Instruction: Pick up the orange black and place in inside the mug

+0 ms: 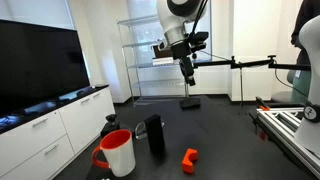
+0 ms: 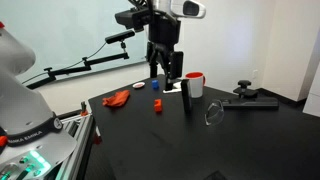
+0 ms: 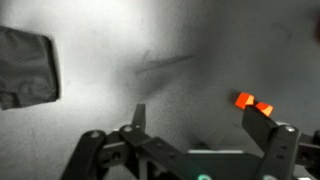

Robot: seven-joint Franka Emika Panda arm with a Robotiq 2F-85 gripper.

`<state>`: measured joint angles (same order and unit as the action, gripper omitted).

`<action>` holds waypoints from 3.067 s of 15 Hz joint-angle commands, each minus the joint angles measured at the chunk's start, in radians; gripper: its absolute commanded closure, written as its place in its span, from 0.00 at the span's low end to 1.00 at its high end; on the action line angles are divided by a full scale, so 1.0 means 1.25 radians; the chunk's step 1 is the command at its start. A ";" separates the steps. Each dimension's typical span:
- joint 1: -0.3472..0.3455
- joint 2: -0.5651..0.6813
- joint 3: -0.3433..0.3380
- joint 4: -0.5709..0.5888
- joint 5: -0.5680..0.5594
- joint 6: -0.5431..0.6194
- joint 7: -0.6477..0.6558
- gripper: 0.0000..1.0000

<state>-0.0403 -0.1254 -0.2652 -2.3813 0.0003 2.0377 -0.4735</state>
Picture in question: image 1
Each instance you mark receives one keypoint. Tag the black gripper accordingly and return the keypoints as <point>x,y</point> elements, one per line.
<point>181,51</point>

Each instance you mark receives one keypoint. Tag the orange notched block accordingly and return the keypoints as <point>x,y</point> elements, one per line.
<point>189,160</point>

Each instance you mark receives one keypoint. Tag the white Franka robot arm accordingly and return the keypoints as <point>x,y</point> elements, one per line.
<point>168,16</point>

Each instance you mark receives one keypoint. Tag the white mug orange inside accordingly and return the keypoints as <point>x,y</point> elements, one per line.
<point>118,155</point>

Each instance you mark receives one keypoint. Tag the brown and white shelf boxes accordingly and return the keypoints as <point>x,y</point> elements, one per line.
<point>163,60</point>

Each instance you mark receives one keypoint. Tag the black upright box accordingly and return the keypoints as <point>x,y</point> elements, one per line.
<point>154,133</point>

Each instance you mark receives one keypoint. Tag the clear safety glasses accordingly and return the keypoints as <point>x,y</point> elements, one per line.
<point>140,130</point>

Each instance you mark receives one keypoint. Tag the grey office chair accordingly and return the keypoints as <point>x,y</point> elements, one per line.
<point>281,96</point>

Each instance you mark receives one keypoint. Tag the white drawer cabinet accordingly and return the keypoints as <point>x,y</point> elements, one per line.
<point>76,116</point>

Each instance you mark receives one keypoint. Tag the person in dark top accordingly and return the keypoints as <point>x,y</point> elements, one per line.
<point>310,13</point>

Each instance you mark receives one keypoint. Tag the large black television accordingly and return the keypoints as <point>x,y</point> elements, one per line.
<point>40,63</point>

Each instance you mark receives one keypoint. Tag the black stand base plate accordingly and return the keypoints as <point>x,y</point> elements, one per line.
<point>190,102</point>

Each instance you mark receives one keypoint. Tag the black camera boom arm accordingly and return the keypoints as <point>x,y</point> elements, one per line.
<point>216,62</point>

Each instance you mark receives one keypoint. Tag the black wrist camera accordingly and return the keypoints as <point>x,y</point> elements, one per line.
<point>200,39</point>

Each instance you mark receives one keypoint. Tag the orange frame clamp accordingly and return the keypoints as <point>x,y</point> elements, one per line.
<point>265,108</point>

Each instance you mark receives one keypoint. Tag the black clamp mount with knob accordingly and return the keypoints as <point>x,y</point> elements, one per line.
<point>111,126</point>

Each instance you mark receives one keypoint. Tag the aluminium extrusion frame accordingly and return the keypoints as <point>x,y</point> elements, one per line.
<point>283,125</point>

